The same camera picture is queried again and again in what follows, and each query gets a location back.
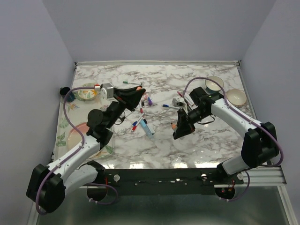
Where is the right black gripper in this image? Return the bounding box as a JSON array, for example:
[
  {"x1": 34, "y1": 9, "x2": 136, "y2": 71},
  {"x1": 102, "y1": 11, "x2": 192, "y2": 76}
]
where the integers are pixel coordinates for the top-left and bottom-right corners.
[{"x1": 173, "y1": 106, "x2": 210, "y2": 138}]

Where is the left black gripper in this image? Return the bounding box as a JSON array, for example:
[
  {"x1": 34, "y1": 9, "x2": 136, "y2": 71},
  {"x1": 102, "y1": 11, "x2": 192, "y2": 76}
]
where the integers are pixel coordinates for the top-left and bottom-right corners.
[{"x1": 105, "y1": 86, "x2": 145, "y2": 129}]

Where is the orange capped highlighter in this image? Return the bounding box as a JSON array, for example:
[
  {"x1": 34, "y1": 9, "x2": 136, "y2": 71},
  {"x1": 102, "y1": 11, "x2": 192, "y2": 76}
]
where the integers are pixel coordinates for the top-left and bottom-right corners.
[{"x1": 171, "y1": 122, "x2": 177, "y2": 132}]

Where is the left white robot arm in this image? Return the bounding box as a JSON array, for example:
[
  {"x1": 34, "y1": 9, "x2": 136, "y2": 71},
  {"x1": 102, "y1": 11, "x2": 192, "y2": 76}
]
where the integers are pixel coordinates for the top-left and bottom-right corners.
[{"x1": 26, "y1": 83, "x2": 146, "y2": 215}]

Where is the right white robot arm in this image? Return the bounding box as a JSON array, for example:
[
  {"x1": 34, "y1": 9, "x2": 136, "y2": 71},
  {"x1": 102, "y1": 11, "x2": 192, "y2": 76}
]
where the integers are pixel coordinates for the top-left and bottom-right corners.
[{"x1": 173, "y1": 87, "x2": 279, "y2": 184}]

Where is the green capped marker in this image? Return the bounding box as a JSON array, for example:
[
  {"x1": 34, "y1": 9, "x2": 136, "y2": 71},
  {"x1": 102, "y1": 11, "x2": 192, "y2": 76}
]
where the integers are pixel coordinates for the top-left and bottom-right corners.
[{"x1": 122, "y1": 81, "x2": 142, "y2": 86}]

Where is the black capped marker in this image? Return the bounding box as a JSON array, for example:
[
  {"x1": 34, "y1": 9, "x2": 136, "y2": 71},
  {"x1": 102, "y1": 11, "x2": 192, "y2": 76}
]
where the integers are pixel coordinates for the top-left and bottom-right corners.
[{"x1": 143, "y1": 119, "x2": 154, "y2": 135}]

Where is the light blue highlighter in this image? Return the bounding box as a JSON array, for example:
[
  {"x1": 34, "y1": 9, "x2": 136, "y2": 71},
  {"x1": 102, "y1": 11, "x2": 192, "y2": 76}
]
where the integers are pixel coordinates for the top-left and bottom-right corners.
[{"x1": 140, "y1": 119, "x2": 154, "y2": 139}]

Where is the floral ceramic bowl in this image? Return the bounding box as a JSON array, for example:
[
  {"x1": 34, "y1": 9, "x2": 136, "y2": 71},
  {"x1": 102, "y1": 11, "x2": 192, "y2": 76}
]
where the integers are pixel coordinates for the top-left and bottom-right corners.
[{"x1": 77, "y1": 83, "x2": 98, "y2": 101}]

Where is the white ceramic bowl blue rim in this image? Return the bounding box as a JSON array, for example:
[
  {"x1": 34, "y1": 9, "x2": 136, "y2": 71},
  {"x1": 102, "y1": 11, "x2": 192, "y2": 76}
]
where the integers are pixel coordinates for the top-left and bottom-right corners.
[{"x1": 205, "y1": 76, "x2": 224, "y2": 94}]

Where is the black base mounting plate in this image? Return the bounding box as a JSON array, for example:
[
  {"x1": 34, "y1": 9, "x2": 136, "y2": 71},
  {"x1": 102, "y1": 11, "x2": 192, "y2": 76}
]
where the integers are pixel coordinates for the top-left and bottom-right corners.
[{"x1": 91, "y1": 168, "x2": 244, "y2": 195}]

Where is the floral plastic tray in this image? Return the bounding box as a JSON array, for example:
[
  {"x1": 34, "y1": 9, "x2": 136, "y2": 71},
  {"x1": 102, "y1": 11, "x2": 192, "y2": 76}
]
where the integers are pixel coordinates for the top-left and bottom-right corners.
[{"x1": 53, "y1": 89, "x2": 110, "y2": 160}]

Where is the dark blue metal cup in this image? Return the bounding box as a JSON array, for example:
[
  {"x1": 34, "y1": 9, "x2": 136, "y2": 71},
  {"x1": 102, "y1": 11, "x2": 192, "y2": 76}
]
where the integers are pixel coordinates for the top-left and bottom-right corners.
[{"x1": 60, "y1": 87, "x2": 75, "y2": 103}]

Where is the pink ceramic plate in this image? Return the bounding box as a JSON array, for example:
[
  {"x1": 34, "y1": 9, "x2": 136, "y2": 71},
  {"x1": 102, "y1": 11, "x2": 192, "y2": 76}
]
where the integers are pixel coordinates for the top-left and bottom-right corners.
[{"x1": 67, "y1": 121, "x2": 107, "y2": 160}]

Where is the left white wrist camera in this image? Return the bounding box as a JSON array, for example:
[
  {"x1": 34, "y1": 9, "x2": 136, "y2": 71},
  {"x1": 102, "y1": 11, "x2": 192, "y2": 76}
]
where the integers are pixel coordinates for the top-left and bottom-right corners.
[{"x1": 94, "y1": 83, "x2": 114, "y2": 100}]

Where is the aluminium frame rail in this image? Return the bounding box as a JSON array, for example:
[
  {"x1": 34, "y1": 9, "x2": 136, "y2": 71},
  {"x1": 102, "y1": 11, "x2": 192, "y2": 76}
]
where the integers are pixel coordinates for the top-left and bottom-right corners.
[{"x1": 242, "y1": 166, "x2": 286, "y2": 187}]

